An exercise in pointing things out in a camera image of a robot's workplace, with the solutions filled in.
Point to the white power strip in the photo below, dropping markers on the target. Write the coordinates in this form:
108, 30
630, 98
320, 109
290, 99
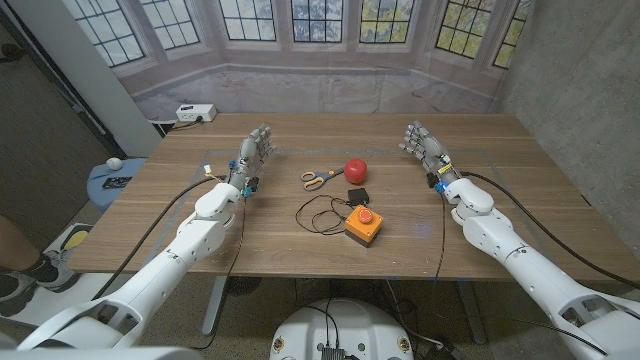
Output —
196, 113

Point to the grey table leg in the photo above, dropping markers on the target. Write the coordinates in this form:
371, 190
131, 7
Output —
214, 305
470, 312

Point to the small white ball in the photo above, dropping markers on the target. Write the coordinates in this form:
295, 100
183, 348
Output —
114, 164

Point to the blue round stool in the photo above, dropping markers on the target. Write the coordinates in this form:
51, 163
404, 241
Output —
107, 197

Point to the red ball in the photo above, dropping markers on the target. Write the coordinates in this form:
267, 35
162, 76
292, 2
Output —
355, 171

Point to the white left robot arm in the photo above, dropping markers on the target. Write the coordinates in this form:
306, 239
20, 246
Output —
165, 260

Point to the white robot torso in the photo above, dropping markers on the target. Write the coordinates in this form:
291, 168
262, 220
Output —
340, 325

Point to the person's leg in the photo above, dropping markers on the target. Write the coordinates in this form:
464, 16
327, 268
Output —
15, 245

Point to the black fan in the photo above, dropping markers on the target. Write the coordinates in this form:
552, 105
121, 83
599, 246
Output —
244, 285

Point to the orange box with red button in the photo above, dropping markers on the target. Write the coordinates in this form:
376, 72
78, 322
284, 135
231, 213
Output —
360, 229

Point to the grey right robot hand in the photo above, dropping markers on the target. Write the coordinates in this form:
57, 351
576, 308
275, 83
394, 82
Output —
431, 150

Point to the white printed floor mat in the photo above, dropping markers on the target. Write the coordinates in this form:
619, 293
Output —
60, 300

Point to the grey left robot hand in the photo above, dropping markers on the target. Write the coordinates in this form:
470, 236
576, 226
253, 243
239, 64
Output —
250, 155

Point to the printed window backdrop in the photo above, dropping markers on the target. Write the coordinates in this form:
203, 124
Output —
320, 85

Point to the black flat device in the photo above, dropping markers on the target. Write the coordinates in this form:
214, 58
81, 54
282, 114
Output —
117, 182

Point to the black and grey shoe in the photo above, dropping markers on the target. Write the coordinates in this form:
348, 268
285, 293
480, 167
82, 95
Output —
42, 274

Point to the yellow and grey scissors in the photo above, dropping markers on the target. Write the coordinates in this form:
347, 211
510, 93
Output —
324, 176

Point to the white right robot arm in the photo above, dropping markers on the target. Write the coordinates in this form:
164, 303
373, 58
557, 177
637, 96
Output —
510, 250

